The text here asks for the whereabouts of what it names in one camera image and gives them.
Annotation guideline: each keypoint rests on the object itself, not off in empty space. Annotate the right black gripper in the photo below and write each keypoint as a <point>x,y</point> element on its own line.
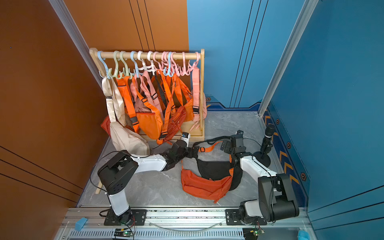
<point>229,144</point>

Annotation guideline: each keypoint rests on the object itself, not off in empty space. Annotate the dark orange sling bag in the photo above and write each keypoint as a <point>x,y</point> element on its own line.
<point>202,188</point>
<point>178,106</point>

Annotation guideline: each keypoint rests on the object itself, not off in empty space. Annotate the bright orange sling bag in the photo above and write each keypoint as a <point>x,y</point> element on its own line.
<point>150,123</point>

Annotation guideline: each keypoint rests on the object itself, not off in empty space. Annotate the blue foam block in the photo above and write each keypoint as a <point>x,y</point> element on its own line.
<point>80,224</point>

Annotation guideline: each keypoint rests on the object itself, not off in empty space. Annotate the green plastic hook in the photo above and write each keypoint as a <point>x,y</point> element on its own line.
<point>115,73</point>

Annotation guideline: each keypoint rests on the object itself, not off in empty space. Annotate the blue plastic hook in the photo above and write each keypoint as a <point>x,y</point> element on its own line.
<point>103,63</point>

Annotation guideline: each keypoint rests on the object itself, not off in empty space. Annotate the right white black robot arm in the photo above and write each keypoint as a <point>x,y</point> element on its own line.
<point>276,197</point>

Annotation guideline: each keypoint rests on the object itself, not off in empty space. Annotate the black microphone stand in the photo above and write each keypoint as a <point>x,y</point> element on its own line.
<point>266,146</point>

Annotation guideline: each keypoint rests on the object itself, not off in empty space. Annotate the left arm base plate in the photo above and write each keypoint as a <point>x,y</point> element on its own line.
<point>131,217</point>

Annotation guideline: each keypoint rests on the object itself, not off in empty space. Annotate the pink sling bag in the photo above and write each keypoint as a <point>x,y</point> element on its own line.
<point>143,85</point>

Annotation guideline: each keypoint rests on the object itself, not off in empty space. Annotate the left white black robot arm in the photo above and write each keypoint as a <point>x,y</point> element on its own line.
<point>118,171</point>

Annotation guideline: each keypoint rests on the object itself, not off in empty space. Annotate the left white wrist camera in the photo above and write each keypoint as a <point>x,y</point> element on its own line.
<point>186,138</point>

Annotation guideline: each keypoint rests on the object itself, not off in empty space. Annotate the green circuit board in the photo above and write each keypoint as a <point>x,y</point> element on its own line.
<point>123,234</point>

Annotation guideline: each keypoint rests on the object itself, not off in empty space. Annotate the wooden hanging rack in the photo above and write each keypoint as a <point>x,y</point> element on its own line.
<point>132,64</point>

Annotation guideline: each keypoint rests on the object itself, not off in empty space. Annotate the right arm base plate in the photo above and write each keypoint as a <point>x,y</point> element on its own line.
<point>234,217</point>

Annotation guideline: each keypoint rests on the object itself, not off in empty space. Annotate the light pink strap bag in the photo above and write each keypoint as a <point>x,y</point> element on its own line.
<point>196,99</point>

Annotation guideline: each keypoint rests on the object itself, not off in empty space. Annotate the wooden stick on floor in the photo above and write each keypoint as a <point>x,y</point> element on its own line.
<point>99,189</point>

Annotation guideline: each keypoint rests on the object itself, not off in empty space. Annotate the beige sling bag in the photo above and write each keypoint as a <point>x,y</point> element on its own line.
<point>115,123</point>

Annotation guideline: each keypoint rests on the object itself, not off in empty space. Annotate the teal cloth corner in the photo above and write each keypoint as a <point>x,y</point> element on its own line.
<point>303,235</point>

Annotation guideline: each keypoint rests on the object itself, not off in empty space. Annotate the aluminium rail frame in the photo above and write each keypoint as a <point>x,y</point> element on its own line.
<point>181,223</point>

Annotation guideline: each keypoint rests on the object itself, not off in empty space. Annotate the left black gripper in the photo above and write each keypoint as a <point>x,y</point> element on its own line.
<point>191,154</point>

